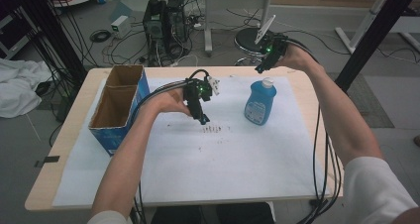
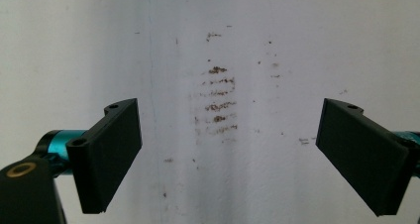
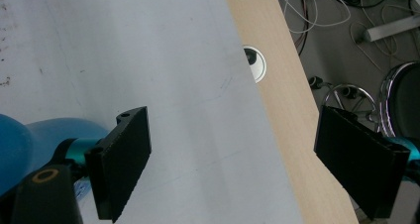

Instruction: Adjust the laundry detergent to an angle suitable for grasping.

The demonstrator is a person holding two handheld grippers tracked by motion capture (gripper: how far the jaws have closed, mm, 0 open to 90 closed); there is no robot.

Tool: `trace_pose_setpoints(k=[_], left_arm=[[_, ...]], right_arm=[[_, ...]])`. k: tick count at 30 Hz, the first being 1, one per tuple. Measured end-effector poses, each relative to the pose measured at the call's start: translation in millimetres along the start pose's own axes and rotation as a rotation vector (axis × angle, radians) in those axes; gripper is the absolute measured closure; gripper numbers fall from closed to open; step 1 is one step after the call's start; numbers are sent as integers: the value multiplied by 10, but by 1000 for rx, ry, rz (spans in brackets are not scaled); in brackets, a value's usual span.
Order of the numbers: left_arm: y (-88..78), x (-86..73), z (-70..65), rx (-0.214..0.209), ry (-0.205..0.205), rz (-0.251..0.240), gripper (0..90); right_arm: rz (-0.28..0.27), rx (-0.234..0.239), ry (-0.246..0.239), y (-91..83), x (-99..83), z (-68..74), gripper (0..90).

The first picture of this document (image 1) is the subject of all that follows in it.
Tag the white crumpled cloth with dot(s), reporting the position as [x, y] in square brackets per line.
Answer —
[20, 85]

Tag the grey floor rug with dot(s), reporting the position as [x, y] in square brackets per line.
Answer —
[369, 101]

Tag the white table mat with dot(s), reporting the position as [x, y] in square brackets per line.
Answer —
[231, 164]

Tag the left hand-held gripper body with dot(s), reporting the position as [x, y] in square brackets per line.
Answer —
[194, 95]

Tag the blue detergent bottle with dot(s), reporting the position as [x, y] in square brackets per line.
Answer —
[261, 103]

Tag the black metal post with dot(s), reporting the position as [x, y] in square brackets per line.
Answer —
[373, 35]

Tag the person's left hand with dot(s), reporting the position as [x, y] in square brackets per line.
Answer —
[166, 102]

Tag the person's dark trousers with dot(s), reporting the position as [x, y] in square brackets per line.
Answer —
[211, 214]

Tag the small white device box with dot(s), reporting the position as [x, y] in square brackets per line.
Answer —
[119, 25]

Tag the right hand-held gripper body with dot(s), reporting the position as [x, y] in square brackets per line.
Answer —
[275, 47]

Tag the person's white right sleeve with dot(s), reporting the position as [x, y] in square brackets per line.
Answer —
[376, 194]

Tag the black equipment stand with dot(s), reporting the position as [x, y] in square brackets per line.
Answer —
[56, 35]

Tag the black tape strip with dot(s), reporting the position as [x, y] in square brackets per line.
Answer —
[49, 160]

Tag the black computer tower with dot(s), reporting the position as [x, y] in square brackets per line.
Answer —
[154, 25]
[176, 22]

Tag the white desk frame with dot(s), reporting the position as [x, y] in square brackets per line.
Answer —
[363, 22]

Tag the person's white sleeve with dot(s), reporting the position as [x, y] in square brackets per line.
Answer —
[376, 194]
[109, 218]

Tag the black round stool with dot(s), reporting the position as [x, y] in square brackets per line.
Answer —
[246, 39]

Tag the person's right hand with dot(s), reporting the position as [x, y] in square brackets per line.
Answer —
[297, 58]

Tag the blue cardboard box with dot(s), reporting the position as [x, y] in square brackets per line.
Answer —
[114, 111]

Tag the person's white left sleeve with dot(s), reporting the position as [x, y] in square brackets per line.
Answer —
[109, 218]

